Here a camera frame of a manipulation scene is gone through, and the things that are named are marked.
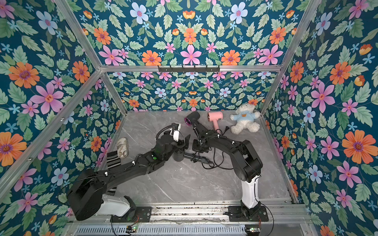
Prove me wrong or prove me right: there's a dark grey hair dryer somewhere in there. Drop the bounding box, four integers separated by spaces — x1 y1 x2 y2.
173 150 214 165
184 111 218 140

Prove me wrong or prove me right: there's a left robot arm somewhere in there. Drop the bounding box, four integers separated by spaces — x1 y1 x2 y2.
68 134 190 221

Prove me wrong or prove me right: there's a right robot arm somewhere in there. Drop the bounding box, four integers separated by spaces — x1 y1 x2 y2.
192 134 263 209

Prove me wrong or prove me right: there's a pink hair dryer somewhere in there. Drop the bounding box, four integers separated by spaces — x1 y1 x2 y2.
208 111 223 134

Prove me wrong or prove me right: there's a white teddy bear blue shirt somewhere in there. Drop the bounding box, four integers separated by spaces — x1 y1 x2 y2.
230 103 261 135

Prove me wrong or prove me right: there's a rolled beige cloth bundle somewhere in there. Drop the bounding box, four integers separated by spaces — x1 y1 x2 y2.
116 137 129 159

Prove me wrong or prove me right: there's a white slotted vent strip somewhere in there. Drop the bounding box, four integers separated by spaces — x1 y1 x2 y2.
75 225 247 236

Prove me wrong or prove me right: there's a small green circuit board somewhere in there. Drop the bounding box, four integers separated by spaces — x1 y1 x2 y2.
126 225 138 234

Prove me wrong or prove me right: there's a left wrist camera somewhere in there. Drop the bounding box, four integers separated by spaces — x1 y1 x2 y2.
171 123 181 142

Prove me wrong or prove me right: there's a black hook rail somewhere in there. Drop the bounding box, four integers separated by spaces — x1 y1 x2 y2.
157 65 221 73

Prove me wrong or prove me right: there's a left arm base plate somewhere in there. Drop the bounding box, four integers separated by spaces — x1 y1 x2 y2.
111 206 152 223

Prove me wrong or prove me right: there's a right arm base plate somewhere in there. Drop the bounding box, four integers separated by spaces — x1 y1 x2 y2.
224 206 269 222

